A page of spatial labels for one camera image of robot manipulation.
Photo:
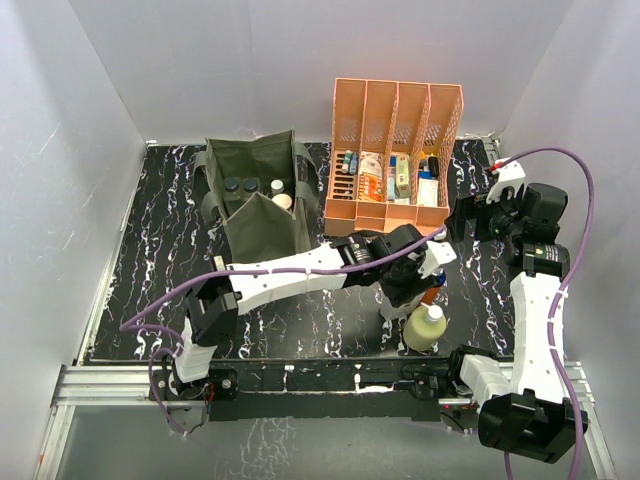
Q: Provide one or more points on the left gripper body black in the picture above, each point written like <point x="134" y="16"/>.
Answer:
<point x="401" y="281"/>

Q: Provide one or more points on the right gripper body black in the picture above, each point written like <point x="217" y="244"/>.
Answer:
<point x="499" y="219"/>

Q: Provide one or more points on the dark blue orange pump bottle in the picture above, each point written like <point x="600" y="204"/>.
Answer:
<point x="433" y="291"/>

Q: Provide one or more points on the white bottle grey cap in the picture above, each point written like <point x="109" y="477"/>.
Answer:
<point x="391" y="313"/>

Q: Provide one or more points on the brown pump bottle white top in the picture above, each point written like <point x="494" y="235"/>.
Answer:
<point x="283" y="200"/>

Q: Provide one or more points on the small clear bottle white cap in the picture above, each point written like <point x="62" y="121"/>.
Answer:
<point x="277" y="188"/>

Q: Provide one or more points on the olive green canvas bag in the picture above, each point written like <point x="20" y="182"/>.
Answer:
<point x="260" y="230"/>

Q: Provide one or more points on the clear square bottle yellow liquid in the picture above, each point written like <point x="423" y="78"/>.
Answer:
<point x="250" y="186"/>

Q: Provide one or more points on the clear square bottle black label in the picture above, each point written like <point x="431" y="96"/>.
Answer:
<point x="232" y="195"/>

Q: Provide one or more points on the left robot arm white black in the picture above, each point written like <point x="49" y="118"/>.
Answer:
<point x="213" y="307"/>

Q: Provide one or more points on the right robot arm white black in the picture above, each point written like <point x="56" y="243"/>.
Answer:
<point x="529" y="412"/>

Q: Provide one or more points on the pale yellow bottle white cap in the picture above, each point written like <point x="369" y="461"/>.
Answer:
<point x="424" y="327"/>

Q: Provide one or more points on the white box in organizer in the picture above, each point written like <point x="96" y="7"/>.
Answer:
<point x="427" y="192"/>

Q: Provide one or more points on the green white small box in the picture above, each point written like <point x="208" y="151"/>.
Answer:
<point x="400" y="178"/>

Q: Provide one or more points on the red white snack packet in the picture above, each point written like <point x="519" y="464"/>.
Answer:
<point x="370" y="177"/>

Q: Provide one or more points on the orange plastic file organizer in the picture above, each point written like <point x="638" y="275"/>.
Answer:
<point x="392" y="143"/>

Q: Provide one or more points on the small blue tubes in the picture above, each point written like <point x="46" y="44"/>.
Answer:
<point x="350" y="163"/>

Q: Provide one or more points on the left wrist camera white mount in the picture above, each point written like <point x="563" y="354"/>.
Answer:
<point x="437" y="255"/>

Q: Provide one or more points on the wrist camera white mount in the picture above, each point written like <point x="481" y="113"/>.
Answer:
<point x="437" y="255"/>
<point x="509" y="179"/>

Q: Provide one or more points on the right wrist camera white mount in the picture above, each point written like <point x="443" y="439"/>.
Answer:
<point x="509" y="179"/>

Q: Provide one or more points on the black front rail frame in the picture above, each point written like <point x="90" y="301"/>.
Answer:
<point x="414" y="387"/>

